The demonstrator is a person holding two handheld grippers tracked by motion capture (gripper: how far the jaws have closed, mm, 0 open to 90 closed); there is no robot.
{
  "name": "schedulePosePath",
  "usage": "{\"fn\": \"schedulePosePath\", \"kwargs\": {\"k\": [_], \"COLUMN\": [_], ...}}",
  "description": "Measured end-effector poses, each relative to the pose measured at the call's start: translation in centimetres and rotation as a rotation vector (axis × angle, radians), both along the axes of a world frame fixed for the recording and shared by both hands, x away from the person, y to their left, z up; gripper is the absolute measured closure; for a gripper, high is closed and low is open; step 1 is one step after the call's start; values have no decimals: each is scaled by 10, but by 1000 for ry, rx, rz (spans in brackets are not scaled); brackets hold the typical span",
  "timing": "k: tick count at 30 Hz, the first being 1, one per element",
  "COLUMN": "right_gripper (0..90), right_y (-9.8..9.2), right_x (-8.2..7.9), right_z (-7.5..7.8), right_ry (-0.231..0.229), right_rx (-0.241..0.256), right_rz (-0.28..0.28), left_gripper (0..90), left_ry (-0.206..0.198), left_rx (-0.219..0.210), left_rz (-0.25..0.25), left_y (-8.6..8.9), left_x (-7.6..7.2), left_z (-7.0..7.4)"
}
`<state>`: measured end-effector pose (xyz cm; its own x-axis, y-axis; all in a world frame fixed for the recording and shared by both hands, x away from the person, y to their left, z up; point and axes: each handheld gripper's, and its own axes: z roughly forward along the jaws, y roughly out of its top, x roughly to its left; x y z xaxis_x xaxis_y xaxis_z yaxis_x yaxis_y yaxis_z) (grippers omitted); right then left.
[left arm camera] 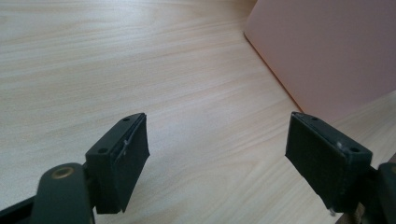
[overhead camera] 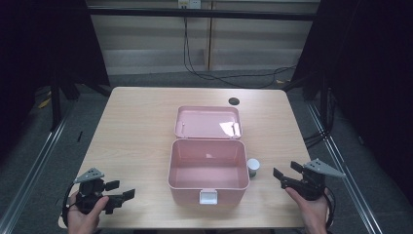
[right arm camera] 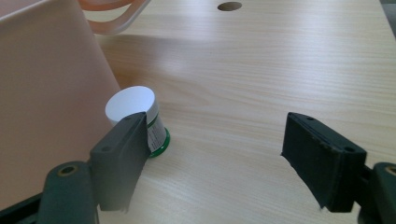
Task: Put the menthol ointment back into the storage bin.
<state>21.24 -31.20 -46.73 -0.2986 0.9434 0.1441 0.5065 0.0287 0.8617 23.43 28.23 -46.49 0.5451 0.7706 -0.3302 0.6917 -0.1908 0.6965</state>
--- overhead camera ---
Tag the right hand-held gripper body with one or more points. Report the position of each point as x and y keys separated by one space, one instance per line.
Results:
x=310 y=185

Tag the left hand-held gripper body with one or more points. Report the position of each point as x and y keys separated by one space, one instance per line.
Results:
x=89 y=188

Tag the small white bottle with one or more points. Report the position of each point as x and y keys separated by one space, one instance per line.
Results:
x=253 y=164

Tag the pink plastic storage box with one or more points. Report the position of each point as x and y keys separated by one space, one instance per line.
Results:
x=207 y=177

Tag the person's right hand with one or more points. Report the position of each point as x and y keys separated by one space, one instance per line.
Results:
x=313 y=214

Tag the person's left hand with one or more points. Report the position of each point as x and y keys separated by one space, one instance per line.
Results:
x=81 y=222

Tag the black metal stand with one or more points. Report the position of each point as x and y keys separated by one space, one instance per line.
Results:
x=323 y=97
x=56 y=104

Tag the yellow floor tape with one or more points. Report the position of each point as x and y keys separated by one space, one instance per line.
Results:
x=44 y=103

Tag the black curtain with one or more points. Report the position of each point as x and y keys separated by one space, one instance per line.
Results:
x=35 y=48
x=373 y=81

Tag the black horizontal metal bar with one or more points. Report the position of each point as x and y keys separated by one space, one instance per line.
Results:
x=195 y=13

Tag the metal floor rail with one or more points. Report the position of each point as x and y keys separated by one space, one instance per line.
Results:
x=29 y=169
x=344 y=162

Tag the white wall power socket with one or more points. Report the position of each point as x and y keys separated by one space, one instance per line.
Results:
x=189 y=3

